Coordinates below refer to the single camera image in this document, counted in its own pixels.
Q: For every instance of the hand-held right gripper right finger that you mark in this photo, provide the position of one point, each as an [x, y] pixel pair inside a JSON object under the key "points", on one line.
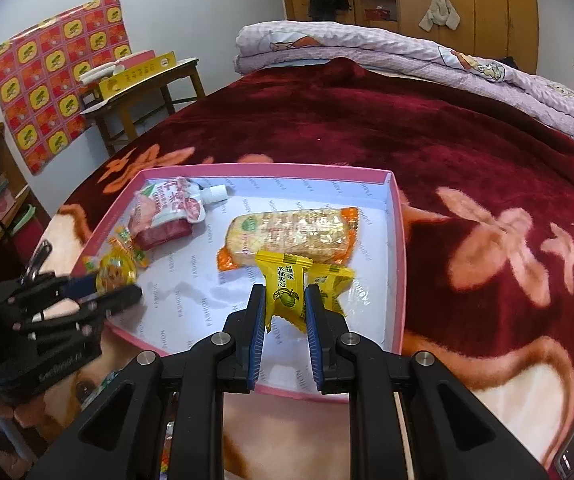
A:
{"points": [[315, 340]]}

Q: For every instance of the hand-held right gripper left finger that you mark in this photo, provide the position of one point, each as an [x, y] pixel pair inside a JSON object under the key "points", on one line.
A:
{"points": [[256, 340]]}

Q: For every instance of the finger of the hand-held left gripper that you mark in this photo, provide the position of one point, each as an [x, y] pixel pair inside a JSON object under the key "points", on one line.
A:
{"points": [[122, 297], [84, 286]]}

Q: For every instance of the orange yellow candy packet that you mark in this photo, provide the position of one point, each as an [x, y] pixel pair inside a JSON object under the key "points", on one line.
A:
{"points": [[114, 270]]}

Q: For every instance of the yellow candy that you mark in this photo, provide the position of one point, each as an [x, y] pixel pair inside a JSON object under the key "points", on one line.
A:
{"points": [[334, 280], [284, 285]]}

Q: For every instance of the pink cardboard box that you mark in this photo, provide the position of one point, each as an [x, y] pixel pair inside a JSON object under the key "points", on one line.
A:
{"points": [[187, 300]]}

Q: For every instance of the peach jelly drink pouch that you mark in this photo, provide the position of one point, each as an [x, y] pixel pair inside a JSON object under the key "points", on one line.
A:
{"points": [[162, 215]]}

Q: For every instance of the yellow rice cracker packet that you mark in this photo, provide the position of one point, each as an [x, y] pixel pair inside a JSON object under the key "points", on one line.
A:
{"points": [[287, 235]]}

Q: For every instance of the silver metal spring clip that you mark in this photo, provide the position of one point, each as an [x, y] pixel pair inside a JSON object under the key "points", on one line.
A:
{"points": [[37, 260]]}

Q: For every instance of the red plastic bin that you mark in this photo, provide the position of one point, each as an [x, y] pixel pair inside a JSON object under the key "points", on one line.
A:
{"points": [[24, 215]]}

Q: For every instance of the wooden side table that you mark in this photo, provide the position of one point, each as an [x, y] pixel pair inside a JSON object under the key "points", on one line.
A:
{"points": [[117, 115]]}

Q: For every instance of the white rolled paper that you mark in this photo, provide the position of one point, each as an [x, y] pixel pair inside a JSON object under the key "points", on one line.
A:
{"points": [[98, 74]]}

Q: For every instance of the red peach plush blanket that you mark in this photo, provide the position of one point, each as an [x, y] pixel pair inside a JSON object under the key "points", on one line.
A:
{"points": [[467, 185]]}

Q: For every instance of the yellow flat box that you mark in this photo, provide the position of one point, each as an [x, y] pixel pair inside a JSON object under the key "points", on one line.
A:
{"points": [[137, 72]]}

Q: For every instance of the pink flat box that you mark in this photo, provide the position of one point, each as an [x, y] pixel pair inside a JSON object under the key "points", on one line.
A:
{"points": [[137, 57]]}

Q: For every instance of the folded purple quilt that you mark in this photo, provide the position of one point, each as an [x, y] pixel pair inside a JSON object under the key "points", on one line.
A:
{"points": [[367, 45]]}

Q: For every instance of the red basket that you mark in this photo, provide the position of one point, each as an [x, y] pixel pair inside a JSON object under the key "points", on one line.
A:
{"points": [[380, 14]]}

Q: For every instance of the beige hanging towel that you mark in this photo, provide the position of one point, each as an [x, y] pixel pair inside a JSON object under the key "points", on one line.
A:
{"points": [[439, 12]]}

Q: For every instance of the wooden wardrobe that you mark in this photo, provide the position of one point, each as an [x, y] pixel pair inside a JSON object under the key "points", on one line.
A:
{"points": [[492, 0]]}

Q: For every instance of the red yellow patterned wall poster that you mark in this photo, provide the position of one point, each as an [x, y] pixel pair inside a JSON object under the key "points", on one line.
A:
{"points": [[42, 85]]}

